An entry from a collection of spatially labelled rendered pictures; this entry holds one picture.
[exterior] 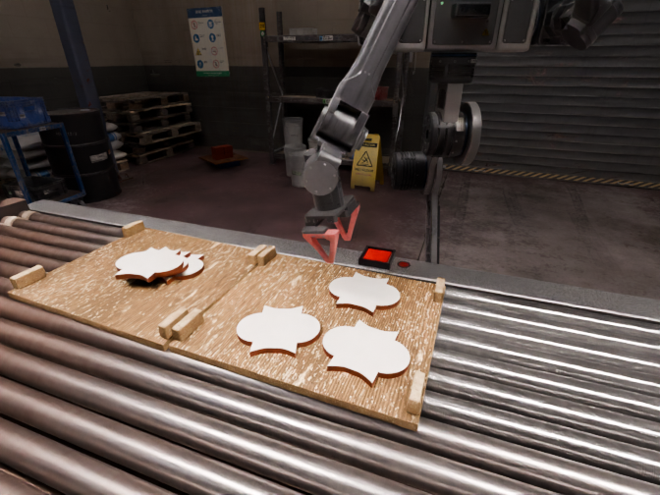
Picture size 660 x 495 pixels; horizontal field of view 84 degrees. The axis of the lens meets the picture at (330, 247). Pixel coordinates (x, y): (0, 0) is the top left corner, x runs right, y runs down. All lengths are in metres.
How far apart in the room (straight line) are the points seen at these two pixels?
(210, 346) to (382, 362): 0.28
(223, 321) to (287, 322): 0.12
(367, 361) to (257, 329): 0.19
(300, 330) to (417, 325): 0.21
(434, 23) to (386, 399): 1.00
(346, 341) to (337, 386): 0.08
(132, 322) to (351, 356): 0.40
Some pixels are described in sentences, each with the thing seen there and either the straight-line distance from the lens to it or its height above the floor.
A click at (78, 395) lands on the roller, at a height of 0.91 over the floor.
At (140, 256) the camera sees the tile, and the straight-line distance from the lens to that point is 0.90.
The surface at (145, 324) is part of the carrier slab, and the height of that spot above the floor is 0.94.
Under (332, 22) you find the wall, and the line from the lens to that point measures 5.58.
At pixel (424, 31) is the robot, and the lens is 1.22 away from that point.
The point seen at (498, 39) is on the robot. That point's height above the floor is 1.40.
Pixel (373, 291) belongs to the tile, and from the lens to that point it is 0.74.
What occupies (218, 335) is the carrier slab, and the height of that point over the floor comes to 0.94.
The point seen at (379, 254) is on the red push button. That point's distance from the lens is 0.91.
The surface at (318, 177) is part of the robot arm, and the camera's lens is 0.59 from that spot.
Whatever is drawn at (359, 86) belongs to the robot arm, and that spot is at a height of 1.32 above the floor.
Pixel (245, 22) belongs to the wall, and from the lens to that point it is 6.16.
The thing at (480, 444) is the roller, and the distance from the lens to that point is 0.56.
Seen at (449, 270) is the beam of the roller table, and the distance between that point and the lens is 0.91.
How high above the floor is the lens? 1.36
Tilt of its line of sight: 27 degrees down
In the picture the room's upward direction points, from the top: straight up
